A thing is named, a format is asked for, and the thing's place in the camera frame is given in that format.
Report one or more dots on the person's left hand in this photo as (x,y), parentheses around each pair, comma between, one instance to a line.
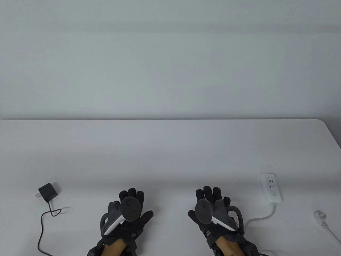
(143,218)

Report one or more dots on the person's right hand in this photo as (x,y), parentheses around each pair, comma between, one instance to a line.
(195,219)

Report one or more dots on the white power strip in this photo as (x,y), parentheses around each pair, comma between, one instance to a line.
(273,192)

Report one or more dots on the black power adapter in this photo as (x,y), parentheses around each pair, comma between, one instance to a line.
(48,191)

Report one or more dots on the person's right forearm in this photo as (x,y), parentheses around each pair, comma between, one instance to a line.
(226,246)

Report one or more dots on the person's left forearm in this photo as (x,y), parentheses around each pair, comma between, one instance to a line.
(113,248)

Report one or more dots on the grey and white controller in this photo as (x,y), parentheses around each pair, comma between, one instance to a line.
(130,210)
(203,212)

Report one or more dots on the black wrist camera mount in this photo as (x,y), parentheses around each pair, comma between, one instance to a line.
(93,251)
(250,249)

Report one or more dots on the white wall plug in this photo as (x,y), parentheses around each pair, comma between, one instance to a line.
(320,215)

